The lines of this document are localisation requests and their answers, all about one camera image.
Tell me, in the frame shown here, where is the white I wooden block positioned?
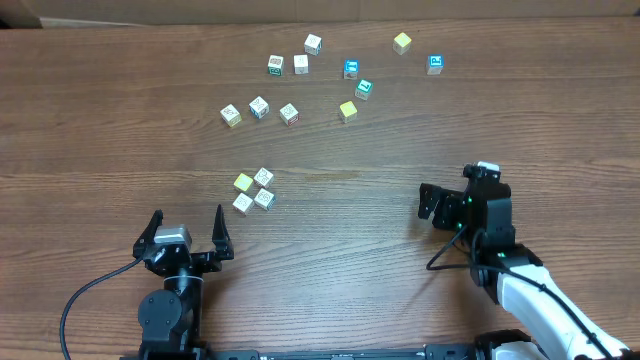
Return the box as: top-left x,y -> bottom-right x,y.
253,167 -> 275,189

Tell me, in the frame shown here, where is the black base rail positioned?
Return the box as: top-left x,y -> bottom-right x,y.
119,342 -> 566,360

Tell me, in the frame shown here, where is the plain yellow-top wooden block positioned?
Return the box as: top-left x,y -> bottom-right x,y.
392,32 -> 412,55

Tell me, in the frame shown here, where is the red-sided white wooden block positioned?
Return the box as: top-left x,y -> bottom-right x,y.
293,55 -> 309,75

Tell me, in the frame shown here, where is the yellow-top bone wooden block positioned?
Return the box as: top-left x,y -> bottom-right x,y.
233,173 -> 254,193

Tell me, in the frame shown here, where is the yellow S wooden block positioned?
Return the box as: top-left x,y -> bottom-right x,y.
220,104 -> 242,128

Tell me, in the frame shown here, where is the green-top L wooden block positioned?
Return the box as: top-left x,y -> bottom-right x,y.
354,79 -> 374,101

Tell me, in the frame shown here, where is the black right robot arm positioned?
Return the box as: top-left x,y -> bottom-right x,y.
418,180 -> 639,359

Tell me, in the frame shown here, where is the blue-sided white wooden block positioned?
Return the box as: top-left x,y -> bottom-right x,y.
249,96 -> 270,120

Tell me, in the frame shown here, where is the blue B wooden block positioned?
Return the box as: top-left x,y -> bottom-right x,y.
254,188 -> 276,211

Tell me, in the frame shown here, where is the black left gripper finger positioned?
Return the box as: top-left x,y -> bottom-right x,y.
211,204 -> 234,261
132,209 -> 164,259

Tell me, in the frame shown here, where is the red P wooden block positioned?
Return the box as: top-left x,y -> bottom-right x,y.
279,103 -> 299,126

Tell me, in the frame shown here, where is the blue-top P wooden block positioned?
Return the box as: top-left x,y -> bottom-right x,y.
426,54 -> 444,75

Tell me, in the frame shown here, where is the green B wooden block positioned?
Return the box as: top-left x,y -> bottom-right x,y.
267,55 -> 284,76

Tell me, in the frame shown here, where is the teal J wooden block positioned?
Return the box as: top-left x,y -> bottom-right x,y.
304,34 -> 322,56

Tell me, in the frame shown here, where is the red-top C wooden block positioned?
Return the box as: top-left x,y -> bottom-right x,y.
232,193 -> 255,216

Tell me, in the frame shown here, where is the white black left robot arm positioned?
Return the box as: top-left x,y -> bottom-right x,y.
133,207 -> 234,359

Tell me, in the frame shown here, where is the yellow-top face wooden block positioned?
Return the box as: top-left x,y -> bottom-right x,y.
339,101 -> 358,123

